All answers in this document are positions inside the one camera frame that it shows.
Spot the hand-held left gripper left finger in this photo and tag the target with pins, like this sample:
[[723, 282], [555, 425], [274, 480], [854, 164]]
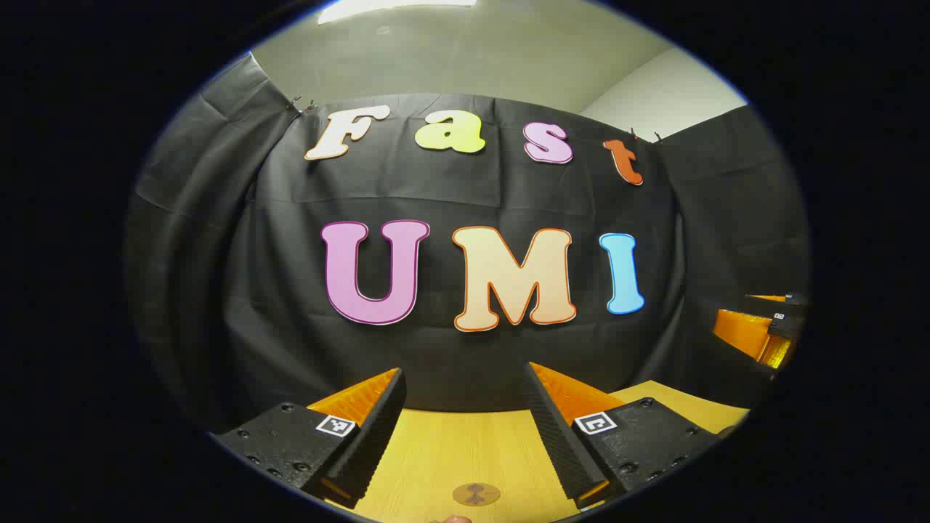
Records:
[[378, 428]]

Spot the wooden desktop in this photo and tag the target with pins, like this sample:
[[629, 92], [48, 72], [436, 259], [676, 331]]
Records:
[[450, 450]]

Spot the ceiling light panel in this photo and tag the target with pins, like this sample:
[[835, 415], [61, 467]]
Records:
[[392, 7]]

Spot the round brown coaster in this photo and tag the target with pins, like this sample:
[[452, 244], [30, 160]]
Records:
[[476, 495]]

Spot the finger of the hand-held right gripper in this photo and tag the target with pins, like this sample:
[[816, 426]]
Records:
[[792, 301], [741, 330]]

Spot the black backdrop cloth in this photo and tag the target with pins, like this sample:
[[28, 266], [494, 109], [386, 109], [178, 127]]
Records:
[[450, 356]]

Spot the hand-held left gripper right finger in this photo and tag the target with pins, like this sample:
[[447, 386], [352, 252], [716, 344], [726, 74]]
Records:
[[556, 436]]

